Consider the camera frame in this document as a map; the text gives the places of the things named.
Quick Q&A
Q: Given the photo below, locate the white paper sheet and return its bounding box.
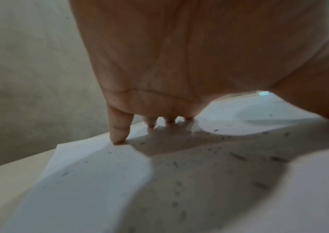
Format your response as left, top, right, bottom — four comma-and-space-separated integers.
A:
0, 94, 329, 233

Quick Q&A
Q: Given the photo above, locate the person's left hand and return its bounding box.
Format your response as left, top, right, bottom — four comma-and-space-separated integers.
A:
67, 0, 329, 145

